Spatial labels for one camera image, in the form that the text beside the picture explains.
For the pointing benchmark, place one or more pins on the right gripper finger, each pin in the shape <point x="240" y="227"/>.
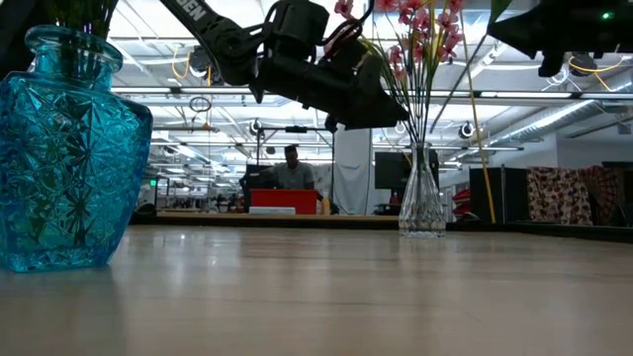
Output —
<point x="519" y="34"/>

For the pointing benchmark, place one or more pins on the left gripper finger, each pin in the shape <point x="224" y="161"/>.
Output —
<point x="381" y="109"/>

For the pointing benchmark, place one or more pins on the pink artificial tulip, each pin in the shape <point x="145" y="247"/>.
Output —
<point x="499" y="10"/>

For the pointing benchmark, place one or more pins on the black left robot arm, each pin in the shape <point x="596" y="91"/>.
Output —
<point x="207" y="25"/>

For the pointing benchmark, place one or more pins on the clear ribbed glass vase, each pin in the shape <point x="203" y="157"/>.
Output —
<point x="420" y="212"/>

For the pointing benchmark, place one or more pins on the black metal rack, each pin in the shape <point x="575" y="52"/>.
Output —
<point x="296" y="129"/>

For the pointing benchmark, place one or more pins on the black monitor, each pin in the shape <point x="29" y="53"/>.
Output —
<point x="388" y="170"/>

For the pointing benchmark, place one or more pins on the small black ceiling reel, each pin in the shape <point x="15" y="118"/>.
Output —
<point x="255" y="128"/>
<point x="466" y="131"/>

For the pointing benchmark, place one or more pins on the white cloth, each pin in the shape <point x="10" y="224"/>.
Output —
<point x="351" y="188"/>

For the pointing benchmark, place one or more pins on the person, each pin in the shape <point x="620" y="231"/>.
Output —
<point x="294" y="175"/>

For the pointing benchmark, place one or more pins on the black panel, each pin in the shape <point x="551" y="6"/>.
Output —
<point x="257" y="180"/>

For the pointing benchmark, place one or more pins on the yellow bottle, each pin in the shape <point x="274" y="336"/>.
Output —
<point x="325" y="206"/>

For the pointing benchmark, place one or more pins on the red box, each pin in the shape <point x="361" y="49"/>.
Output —
<point x="284" y="200"/>

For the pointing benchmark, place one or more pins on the white flat box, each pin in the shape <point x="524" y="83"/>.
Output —
<point x="272" y="210"/>

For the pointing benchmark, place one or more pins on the long ceiling light strip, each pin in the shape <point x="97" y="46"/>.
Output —
<point x="148" y="91"/>

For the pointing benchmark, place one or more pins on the black cabinet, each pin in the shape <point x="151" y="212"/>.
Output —
<point x="509" y="193"/>

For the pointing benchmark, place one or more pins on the brown patterned cloth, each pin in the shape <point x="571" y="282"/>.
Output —
<point x="559" y="193"/>

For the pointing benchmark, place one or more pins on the dark patterned cloth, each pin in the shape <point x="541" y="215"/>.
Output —
<point x="605" y="193"/>

